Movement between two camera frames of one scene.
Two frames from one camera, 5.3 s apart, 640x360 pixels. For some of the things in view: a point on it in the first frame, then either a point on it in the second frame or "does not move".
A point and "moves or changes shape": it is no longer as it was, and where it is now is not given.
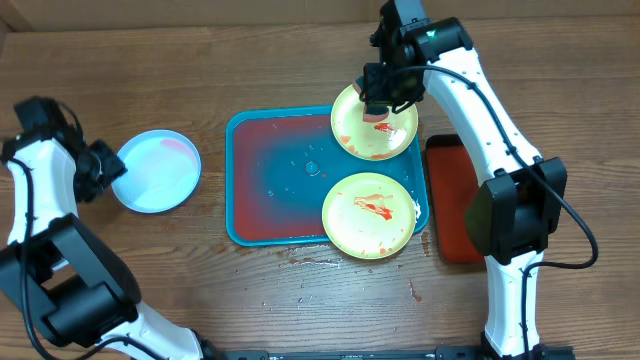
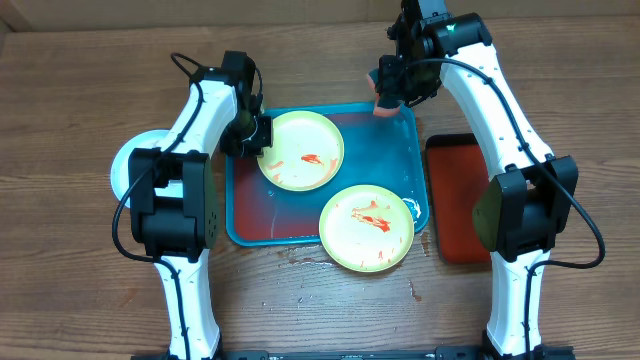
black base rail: (535, 353) does not move
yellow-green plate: (371, 140) to (306, 154)
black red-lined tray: (452, 181) does not move
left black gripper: (108, 153) to (266, 139)
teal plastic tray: (282, 162) does not move
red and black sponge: (372, 112) moves or changes shape
